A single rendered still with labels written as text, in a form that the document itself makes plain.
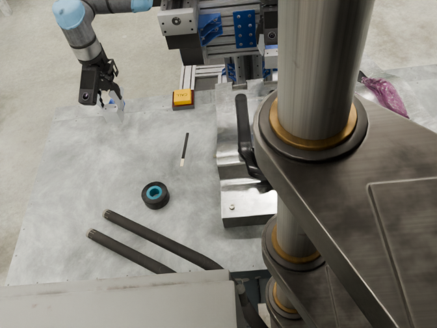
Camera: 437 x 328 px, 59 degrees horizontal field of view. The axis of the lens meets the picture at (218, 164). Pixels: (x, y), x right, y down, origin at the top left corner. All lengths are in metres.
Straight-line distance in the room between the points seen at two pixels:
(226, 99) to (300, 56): 1.03
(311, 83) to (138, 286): 0.23
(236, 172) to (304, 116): 0.80
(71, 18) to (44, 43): 2.50
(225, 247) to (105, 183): 0.45
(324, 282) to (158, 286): 0.26
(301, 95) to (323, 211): 0.09
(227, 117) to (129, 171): 0.36
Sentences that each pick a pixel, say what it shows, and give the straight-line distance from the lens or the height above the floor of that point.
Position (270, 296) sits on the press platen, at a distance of 0.79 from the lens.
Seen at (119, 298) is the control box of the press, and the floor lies 1.47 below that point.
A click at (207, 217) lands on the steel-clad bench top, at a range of 1.14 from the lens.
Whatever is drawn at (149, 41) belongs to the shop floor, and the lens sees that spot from 3.17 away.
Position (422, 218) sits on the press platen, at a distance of 0.31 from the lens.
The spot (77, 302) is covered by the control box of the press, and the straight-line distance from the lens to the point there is 0.38.
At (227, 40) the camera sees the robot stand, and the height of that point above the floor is 0.77.
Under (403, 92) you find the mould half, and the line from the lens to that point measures 1.35.
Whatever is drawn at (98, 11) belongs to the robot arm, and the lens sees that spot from 1.16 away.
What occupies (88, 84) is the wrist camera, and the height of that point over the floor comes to 1.10.
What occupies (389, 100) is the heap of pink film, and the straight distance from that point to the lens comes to 1.30.
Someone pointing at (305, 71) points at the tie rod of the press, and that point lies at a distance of 0.27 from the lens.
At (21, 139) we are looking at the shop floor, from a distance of 2.85.
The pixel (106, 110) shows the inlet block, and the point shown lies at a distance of 1.28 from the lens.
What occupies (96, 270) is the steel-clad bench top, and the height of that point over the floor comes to 0.80.
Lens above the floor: 1.80
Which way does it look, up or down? 54 degrees down
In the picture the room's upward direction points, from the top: 12 degrees counter-clockwise
